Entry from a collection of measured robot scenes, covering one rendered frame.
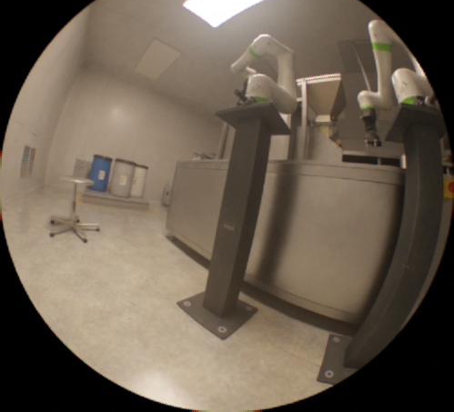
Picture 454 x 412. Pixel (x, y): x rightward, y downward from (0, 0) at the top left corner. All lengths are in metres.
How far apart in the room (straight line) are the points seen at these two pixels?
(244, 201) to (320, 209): 0.35
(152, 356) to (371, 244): 0.90
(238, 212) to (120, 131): 3.50
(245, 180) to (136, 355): 0.75
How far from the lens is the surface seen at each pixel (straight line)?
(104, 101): 4.01
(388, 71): 1.09
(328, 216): 0.75
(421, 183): 0.60
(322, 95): 1.28
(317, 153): 1.08
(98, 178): 3.10
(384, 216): 0.76
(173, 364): 0.65
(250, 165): 0.60
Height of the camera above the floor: 0.58
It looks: 3 degrees up
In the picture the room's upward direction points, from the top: 11 degrees clockwise
